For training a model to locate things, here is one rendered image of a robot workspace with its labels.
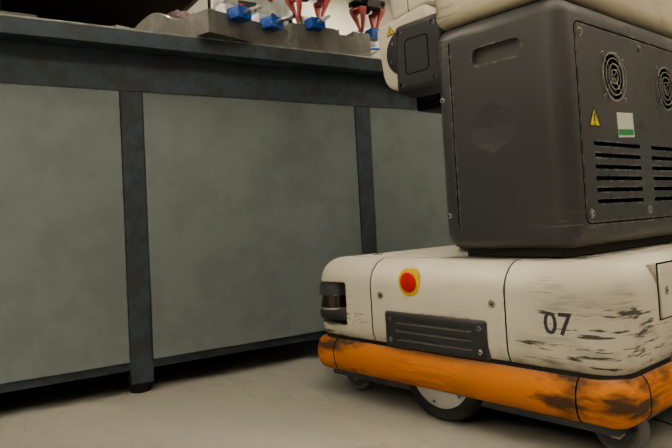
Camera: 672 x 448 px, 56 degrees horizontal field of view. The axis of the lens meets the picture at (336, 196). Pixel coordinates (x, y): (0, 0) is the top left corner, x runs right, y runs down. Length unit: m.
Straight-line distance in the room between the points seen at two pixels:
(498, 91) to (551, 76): 0.09
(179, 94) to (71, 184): 0.32
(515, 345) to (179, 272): 0.80
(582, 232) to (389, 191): 0.88
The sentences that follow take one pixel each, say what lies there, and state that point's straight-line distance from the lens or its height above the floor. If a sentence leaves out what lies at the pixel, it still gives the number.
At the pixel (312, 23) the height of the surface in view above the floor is 0.88.
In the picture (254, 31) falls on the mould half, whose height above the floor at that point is 0.83.
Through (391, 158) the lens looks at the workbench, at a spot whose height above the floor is 0.53.
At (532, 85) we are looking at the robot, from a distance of 1.05.
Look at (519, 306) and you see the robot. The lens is 1.02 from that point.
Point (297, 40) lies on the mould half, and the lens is 1.74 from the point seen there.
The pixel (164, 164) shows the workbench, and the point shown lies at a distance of 1.51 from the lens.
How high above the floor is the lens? 0.36
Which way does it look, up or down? 2 degrees up
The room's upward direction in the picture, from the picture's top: 3 degrees counter-clockwise
